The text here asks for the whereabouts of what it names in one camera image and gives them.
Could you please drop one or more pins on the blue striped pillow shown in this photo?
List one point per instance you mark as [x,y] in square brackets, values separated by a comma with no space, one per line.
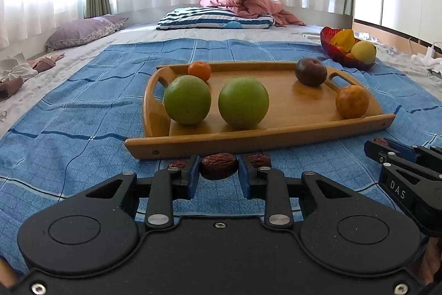
[211,17]

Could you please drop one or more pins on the blue checked blanket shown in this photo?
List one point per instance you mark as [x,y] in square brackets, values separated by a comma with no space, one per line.
[72,139]

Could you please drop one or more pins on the dark purple plum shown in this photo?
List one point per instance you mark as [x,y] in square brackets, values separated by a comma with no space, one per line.
[310,72]

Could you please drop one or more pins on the yellow starfruit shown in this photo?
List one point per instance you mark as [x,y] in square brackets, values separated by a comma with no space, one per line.
[344,39]

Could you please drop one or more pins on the pink crumpled blanket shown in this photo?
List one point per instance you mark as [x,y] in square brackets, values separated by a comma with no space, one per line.
[252,9]

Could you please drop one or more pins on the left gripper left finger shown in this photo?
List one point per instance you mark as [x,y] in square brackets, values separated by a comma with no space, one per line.
[166,185]

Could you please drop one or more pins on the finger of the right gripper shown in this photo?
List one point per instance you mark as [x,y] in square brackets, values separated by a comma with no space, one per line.
[378,150]
[416,153]

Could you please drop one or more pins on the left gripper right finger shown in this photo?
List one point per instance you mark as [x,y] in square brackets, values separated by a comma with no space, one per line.
[276,190]

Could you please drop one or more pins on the yellow mango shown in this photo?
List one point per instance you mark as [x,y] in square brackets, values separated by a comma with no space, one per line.
[364,51]

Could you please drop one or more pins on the small mandarin orange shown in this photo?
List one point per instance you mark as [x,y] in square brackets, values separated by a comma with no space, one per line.
[200,69]

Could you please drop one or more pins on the red jujube date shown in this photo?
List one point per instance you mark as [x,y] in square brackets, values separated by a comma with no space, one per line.
[218,166]
[258,160]
[177,164]

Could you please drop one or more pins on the green apple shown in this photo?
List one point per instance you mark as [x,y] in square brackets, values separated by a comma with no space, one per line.
[187,100]
[243,102]

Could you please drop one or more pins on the pile of clothes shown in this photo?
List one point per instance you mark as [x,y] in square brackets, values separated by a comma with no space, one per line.
[16,70]

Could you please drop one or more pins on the red fruit bowl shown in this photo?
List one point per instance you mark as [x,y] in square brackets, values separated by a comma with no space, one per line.
[333,52]

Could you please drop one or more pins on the large orange fruit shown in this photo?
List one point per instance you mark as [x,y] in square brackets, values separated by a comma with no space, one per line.
[352,101]

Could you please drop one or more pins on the purple pillow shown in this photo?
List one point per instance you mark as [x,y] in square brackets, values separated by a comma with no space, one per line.
[84,31]

